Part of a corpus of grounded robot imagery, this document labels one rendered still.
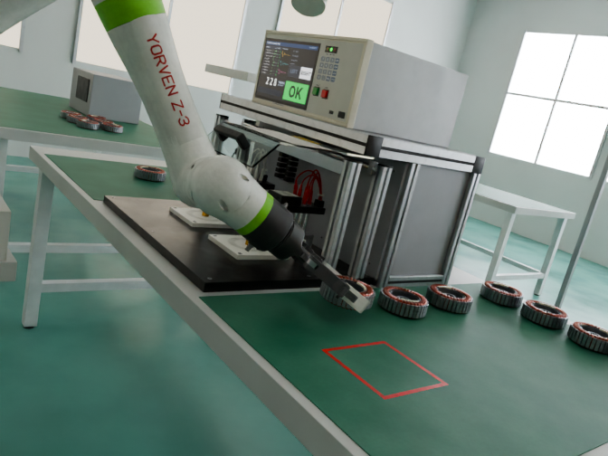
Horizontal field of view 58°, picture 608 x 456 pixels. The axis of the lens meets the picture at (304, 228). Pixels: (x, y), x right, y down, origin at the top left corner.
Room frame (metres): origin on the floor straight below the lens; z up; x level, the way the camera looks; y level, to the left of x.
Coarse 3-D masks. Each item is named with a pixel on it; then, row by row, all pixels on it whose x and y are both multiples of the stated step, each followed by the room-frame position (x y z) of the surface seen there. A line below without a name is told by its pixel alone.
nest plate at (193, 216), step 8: (176, 208) 1.52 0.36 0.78; (184, 208) 1.53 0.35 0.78; (192, 208) 1.56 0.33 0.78; (184, 216) 1.45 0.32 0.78; (192, 216) 1.47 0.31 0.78; (200, 216) 1.49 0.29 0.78; (208, 216) 1.51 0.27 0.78; (192, 224) 1.41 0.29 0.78; (200, 224) 1.42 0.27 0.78; (208, 224) 1.44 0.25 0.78; (216, 224) 1.45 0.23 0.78; (224, 224) 1.47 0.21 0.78
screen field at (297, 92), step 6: (288, 84) 1.53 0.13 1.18; (294, 84) 1.51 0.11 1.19; (300, 84) 1.49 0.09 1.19; (288, 90) 1.53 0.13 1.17; (294, 90) 1.50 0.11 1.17; (300, 90) 1.48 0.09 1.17; (306, 90) 1.47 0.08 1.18; (288, 96) 1.52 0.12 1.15; (294, 96) 1.50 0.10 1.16; (300, 96) 1.48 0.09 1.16; (306, 96) 1.46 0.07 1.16; (300, 102) 1.48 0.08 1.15
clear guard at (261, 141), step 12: (252, 132) 1.20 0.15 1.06; (264, 132) 1.27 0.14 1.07; (276, 132) 1.35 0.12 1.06; (216, 144) 1.22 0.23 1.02; (228, 144) 1.20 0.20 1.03; (252, 144) 1.16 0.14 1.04; (264, 144) 1.14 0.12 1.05; (276, 144) 1.12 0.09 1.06; (288, 144) 1.13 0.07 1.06; (300, 144) 1.18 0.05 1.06; (312, 144) 1.25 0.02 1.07; (324, 144) 1.34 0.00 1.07; (240, 156) 1.14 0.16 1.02; (252, 156) 1.12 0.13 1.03; (264, 156) 1.10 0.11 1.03; (360, 156) 1.27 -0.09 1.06
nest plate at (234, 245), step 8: (216, 240) 1.30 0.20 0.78; (224, 240) 1.31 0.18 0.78; (232, 240) 1.33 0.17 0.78; (240, 240) 1.35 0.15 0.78; (224, 248) 1.27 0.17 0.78; (232, 248) 1.26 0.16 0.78; (240, 248) 1.28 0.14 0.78; (240, 256) 1.22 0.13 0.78; (248, 256) 1.24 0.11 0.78; (256, 256) 1.25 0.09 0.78; (264, 256) 1.27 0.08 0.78; (272, 256) 1.28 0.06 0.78
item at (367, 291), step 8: (344, 280) 1.11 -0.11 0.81; (352, 280) 1.12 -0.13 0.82; (320, 288) 1.08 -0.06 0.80; (328, 288) 1.04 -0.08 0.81; (360, 288) 1.10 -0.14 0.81; (368, 288) 1.09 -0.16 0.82; (328, 296) 1.04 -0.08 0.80; (368, 296) 1.05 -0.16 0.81; (336, 304) 1.04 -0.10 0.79; (344, 304) 1.03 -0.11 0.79
